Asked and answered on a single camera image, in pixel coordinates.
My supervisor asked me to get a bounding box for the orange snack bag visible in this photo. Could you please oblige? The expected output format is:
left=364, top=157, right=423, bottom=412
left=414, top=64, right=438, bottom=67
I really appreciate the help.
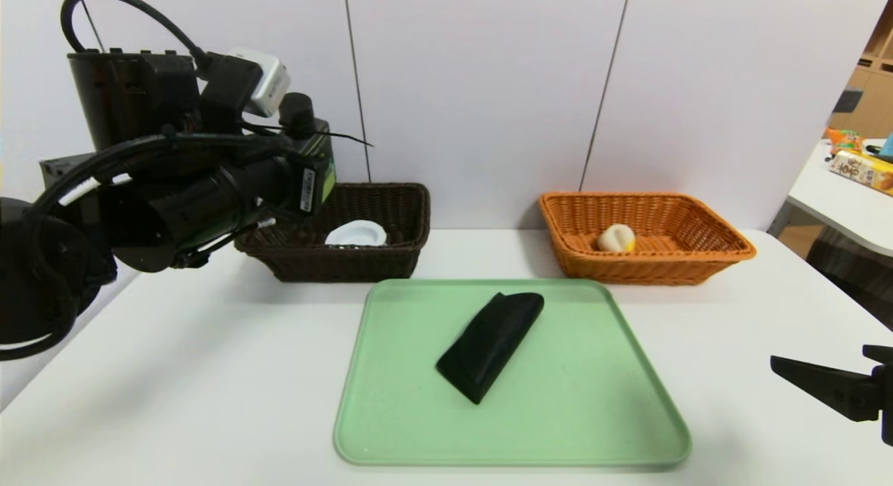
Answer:
left=823, top=128, right=864, bottom=157

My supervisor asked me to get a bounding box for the white bun with orange top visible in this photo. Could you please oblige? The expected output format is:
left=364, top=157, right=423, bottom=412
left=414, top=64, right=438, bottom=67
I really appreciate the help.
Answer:
left=596, top=224, right=637, bottom=254

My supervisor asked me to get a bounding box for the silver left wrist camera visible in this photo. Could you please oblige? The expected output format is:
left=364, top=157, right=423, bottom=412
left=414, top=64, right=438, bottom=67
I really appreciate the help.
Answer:
left=227, top=47, right=290, bottom=119

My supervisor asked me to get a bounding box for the yellow snack box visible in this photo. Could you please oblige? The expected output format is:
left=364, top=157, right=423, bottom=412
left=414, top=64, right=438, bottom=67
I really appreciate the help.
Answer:
left=827, top=151, right=893, bottom=197

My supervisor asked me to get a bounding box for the white background table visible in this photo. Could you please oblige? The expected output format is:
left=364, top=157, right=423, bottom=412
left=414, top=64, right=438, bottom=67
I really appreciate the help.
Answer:
left=787, top=141, right=893, bottom=258

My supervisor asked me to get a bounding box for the dark green bottle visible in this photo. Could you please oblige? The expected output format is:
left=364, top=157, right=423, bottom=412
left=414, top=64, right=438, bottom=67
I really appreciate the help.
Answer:
left=279, top=92, right=337, bottom=215

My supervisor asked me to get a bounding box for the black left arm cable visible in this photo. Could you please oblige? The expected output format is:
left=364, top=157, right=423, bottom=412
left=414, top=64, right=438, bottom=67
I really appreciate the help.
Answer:
left=61, top=0, right=210, bottom=68

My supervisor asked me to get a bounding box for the dark brown wicker basket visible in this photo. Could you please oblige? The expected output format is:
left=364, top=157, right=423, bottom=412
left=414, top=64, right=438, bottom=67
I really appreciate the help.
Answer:
left=234, top=183, right=431, bottom=283

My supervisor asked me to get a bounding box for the wooden shelf unit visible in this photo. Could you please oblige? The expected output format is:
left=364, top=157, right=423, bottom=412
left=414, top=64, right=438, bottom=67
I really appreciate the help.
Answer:
left=827, top=0, right=893, bottom=142

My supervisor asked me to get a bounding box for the black soft case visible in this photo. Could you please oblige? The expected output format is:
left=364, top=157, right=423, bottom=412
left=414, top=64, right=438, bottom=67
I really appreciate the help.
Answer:
left=436, top=292, right=545, bottom=404

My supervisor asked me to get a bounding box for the white round labelled container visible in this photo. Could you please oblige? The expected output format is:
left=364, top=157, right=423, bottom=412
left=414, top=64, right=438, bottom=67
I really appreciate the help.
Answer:
left=324, top=220, right=388, bottom=248

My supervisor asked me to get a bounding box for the orange wicker basket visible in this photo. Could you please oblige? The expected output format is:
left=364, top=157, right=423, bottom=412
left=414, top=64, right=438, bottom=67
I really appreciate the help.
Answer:
left=538, top=192, right=756, bottom=286

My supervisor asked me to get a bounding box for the light green plastic tray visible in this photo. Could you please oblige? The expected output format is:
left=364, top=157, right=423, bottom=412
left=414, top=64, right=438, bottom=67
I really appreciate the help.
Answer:
left=334, top=278, right=691, bottom=467

